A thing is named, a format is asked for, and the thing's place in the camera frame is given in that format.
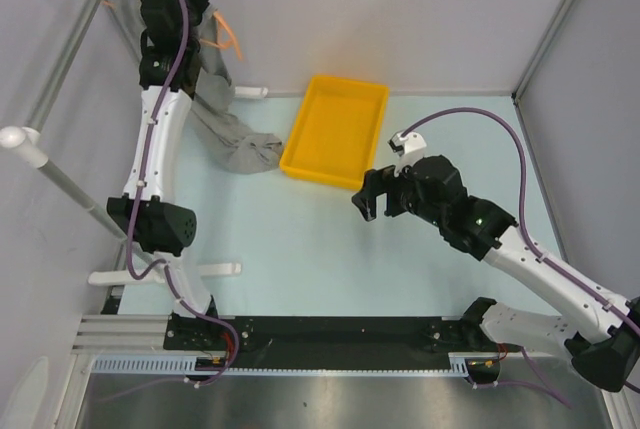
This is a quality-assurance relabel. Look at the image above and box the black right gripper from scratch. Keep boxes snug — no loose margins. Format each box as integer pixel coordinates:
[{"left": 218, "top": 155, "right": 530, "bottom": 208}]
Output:
[{"left": 351, "top": 163, "right": 445, "bottom": 228}]

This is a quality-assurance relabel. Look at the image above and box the orange wire hanger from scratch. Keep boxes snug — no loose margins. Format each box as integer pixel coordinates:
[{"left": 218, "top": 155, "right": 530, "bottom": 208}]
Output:
[{"left": 44, "top": 0, "right": 246, "bottom": 61}]

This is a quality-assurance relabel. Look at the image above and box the grey tank top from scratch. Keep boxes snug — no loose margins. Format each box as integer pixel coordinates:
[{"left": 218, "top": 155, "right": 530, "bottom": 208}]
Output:
[{"left": 134, "top": 0, "right": 283, "bottom": 185}]

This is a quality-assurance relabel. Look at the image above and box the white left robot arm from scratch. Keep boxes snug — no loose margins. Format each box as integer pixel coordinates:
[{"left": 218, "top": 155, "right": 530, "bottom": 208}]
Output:
[{"left": 107, "top": 0, "right": 221, "bottom": 349}]

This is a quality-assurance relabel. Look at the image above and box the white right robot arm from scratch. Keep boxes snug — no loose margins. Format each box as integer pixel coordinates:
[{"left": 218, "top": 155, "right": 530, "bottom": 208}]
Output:
[{"left": 352, "top": 156, "right": 639, "bottom": 392}]

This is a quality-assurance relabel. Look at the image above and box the yellow plastic tray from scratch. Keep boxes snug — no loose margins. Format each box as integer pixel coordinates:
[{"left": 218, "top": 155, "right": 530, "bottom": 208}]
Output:
[{"left": 279, "top": 75, "right": 390, "bottom": 190}]

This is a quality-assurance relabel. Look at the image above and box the white clothes rack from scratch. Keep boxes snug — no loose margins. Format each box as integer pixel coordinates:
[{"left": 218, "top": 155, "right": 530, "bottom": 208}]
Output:
[{"left": 0, "top": 0, "right": 270, "bottom": 288}]

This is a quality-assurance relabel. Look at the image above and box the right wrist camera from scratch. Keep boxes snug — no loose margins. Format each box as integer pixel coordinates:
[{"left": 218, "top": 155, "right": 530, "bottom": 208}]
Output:
[{"left": 388, "top": 132, "right": 427, "bottom": 177}]

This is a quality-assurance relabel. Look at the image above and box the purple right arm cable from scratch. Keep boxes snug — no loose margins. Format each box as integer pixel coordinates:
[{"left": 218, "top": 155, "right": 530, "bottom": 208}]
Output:
[{"left": 399, "top": 107, "right": 640, "bottom": 408}]

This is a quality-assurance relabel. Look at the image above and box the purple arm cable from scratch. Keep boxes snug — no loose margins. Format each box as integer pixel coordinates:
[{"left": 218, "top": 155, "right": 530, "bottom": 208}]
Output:
[
  {"left": 99, "top": 0, "right": 240, "bottom": 393},
  {"left": 399, "top": 107, "right": 640, "bottom": 408}
]

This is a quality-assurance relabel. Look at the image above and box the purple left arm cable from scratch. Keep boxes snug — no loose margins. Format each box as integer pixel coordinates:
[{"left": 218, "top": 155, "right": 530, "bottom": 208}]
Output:
[{"left": 99, "top": 0, "right": 240, "bottom": 393}]

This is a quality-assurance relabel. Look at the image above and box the white slotted cable duct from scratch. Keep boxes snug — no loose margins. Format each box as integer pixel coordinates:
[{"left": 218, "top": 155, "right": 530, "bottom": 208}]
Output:
[{"left": 92, "top": 354, "right": 469, "bottom": 378}]

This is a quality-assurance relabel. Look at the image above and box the aluminium frame rail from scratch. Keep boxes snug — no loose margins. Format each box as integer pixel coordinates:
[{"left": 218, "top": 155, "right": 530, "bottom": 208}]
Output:
[{"left": 72, "top": 315, "right": 168, "bottom": 354}]

